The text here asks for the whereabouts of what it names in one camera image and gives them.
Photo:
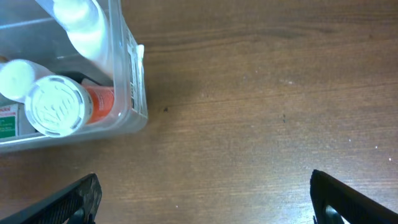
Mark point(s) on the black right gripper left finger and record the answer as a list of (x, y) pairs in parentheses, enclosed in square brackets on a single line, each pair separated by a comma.
[(76, 203)]

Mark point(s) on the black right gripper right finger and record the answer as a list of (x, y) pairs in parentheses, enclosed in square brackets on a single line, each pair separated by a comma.
[(336, 202)]

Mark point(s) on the orange tube white cap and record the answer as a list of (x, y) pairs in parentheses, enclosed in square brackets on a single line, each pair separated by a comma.
[(58, 106)]

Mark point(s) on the white green medicine box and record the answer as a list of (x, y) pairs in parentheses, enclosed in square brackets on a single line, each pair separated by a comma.
[(14, 122)]

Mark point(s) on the dark bottle white cap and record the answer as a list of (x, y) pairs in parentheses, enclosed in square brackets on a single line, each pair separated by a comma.
[(18, 75)]

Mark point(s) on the white squeeze bottle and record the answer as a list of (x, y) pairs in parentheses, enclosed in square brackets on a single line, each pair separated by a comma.
[(87, 28)]

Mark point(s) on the clear plastic container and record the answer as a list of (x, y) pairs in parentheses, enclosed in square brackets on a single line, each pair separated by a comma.
[(30, 32)]

